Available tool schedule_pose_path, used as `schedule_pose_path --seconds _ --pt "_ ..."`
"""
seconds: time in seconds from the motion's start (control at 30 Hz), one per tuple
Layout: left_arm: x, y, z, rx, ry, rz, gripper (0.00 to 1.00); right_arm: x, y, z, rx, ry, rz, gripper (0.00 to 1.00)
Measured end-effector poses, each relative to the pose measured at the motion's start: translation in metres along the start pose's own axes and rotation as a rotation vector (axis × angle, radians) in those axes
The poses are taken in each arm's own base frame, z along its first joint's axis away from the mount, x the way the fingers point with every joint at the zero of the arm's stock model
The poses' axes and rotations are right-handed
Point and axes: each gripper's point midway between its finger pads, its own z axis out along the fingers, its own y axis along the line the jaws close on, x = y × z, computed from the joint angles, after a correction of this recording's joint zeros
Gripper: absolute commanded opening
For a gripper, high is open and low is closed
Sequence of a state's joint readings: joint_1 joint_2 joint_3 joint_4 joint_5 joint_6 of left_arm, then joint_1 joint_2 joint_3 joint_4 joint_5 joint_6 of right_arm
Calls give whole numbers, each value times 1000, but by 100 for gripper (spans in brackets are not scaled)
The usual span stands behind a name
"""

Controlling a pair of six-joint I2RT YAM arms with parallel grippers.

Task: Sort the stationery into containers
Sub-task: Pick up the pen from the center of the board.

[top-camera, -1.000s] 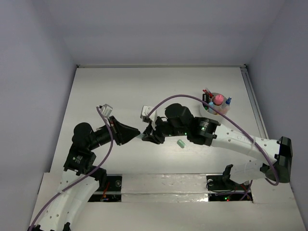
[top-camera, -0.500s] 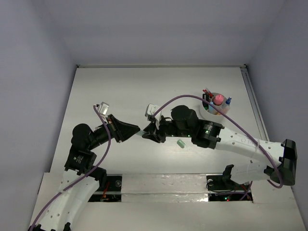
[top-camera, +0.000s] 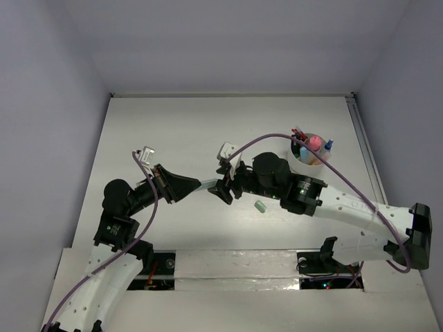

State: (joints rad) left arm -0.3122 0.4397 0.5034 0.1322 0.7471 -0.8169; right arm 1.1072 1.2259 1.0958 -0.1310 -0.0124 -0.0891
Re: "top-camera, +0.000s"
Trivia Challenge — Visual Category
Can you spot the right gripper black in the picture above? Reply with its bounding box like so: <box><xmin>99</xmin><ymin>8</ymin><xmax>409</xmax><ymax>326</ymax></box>
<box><xmin>208</xmin><ymin>158</ymin><xmax>282</xmax><ymax>202</ymax></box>

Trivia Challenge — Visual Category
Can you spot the black green highlighter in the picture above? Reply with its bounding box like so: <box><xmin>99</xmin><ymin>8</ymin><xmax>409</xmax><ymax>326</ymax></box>
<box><xmin>291</xmin><ymin>134</ymin><xmax>300</xmax><ymax>158</ymax></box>

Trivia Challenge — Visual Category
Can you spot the blue highlighter marker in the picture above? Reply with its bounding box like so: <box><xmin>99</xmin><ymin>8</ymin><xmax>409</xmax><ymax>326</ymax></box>
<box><xmin>300</xmin><ymin>147</ymin><xmax>309</xmax><ymax>165</ymax></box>

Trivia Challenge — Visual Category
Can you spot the orange highlighter marker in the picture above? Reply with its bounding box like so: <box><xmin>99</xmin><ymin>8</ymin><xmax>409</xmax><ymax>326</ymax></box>
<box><xmin>311</xmin><ymin>154</ymin><xmax>330</xmax><ymax>166</ymax></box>

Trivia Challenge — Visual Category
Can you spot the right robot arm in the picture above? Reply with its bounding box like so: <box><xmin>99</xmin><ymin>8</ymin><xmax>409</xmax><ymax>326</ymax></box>
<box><xmin>208</xmin><ymin>152</ymin><xmax>432</xmax><ymax>271</ymax></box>

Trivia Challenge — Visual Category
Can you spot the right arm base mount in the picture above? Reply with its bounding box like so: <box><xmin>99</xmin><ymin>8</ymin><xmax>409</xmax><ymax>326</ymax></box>
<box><xmin>296</xmin><ymin>237</ymin><xmax>364</xmax><ymax>290</ymax></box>

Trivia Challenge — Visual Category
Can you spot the green highlighter marker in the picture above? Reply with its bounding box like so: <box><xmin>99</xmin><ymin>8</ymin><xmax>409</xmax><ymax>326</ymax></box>
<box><xmin>197</xmin><ymin>178</ymin><xmax>218</xmax><ymax>191</ymax></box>

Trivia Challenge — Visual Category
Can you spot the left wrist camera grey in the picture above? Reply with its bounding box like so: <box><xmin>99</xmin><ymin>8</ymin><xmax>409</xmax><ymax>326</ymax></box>
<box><xmin>138</xmin><ymin>146</ymin><xmax>155</xmax><ymax>167</ymax></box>

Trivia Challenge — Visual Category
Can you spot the white round container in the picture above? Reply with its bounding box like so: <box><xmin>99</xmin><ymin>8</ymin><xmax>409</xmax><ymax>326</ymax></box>
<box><xmin>287</xmin><ymin>133</ymin><xmax>334</xmax><ymax>177</ymax></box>

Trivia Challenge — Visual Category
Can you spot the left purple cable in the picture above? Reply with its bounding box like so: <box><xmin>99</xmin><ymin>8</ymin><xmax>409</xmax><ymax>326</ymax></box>
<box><xmin>41</xmin><ymin>150</ymin><xmax>159</xmax><ymax>332</ymax></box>

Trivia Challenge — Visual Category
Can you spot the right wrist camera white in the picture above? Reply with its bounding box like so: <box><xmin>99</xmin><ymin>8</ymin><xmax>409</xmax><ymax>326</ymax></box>
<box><xmin>217</xmin><ymin>142</ymin><xmax>242</xmax><ymax>180</ymax></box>

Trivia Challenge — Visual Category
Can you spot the red gel pen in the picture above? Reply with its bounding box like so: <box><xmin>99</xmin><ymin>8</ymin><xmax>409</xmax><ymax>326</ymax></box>
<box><xmin>291</xmin><ymin>127</ymin><xmax>307</xmax><ymax>142</ymax></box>

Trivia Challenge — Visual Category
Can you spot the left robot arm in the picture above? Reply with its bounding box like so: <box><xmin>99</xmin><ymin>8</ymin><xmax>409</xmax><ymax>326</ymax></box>
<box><xmin>42</xmin><ymin>165</ymin><xmax>201</xmax><ymax>331</ymax></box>

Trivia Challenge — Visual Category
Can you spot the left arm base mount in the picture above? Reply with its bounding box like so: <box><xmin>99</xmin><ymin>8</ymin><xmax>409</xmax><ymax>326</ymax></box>
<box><xmin>127</xmin><ymin>251</ymin><xmax>176</xmax><ymax>291</ymax></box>

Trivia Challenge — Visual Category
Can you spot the green marker cap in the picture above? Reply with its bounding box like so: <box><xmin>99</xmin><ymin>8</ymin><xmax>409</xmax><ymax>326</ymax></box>
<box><xmin>254</xmin><ymin>200</ymin><xmax>267</xmax><ymax>213</ymax></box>

